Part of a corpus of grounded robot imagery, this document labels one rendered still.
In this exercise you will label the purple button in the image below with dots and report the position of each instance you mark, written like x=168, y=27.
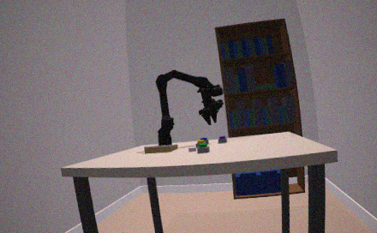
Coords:
x=222, y=140

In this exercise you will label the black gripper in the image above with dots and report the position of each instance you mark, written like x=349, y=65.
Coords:
x=208, y=111

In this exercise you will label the blue button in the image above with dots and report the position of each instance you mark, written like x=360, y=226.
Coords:
x=205, y=139

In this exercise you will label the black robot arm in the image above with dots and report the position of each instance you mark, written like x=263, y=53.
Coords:
x=167, y=123

